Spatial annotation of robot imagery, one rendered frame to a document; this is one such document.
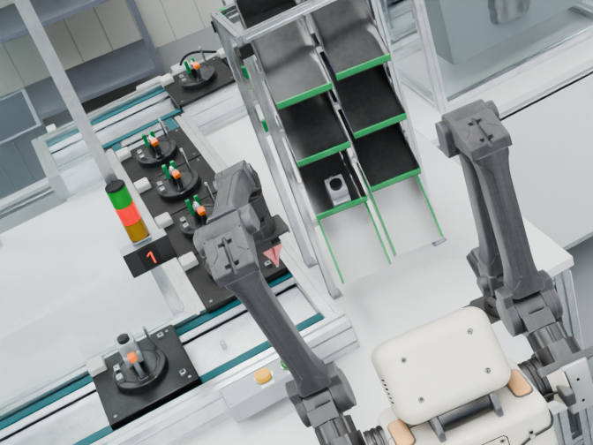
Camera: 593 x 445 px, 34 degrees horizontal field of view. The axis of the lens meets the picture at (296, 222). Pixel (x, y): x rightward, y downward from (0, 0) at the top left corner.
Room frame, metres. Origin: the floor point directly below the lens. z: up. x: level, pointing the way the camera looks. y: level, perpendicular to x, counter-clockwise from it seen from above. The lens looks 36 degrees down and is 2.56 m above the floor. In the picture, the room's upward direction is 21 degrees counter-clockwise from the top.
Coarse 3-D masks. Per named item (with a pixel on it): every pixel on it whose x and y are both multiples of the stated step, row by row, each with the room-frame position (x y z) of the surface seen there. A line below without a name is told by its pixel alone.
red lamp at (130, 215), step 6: (132, 204) 1.99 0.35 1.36; (120, 210) 1.98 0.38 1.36; (126, 210) 1.98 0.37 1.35; (132, 210) 1.98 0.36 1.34; (138, 210) 2.00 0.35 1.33; (120, 216) 1.99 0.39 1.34; (126, 216) 1.98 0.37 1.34; (132, 216) 1.98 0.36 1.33; (138, 216) 1.99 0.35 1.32; (126, 222) 1.98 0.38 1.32; (132, 222) 1.98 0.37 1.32
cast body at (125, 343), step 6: (120, 336) 1.86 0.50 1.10; (126, 336) 1.85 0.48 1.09; (132, 336) 1.87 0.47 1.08; (120, 342) 1.85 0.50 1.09; (126, 342) 1.85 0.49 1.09; (132, 342) 1.84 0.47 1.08; (120, 348) 1.84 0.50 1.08; (126, 348) 1.84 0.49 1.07; (132, 348) 1.84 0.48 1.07; (138, 348) 1.85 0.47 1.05; (126, 354) 1.84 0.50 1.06; (138, 354) 1.83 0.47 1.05; (126, 360) 1.82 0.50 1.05; (138, 360) 1.83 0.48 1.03
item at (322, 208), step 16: (288, 144) 2.04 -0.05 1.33; (320, 160) 2.04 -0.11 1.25; (336, 160) 2.03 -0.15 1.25; (304, 176) 2.02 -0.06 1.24; (320, 176) 2.00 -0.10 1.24; (352, 176) 1.97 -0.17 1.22; (320, 192) 1.96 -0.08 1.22; (352, 192) 1.93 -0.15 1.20; (320, 208) 1.92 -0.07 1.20; (336, 208) 1.89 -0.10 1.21
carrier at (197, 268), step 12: (180, 264) 2.23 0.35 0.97; (192, 264) 2.20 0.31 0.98; (204, 264) 2.19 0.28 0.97; (264, 264) 2.10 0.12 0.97; (192, 276) 2.16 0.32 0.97; (204, 276) 2.14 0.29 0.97; (264, 276) 2.05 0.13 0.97; (276, 276) 2.05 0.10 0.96; (204, 288) 2.09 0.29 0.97; (216, 288) 2.07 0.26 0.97; (204, 300) 2.04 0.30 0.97; (216, 300) 2.02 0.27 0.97; (228, 300) 2.02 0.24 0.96
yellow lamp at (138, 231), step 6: (138, 222) 1.98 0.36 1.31; (144, 222) 2.00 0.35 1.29; (126, 228) 1.98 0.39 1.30; (132, 228) 1.98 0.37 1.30; (138, 228) 1.98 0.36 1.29; (144, 228) 1.99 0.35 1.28; (132, 234) 1.98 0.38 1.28; (138, 234) 1.98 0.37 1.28; (144, 234) 1.98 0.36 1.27; (132, 240) 1.98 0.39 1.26; (138, 240) 1.98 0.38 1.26
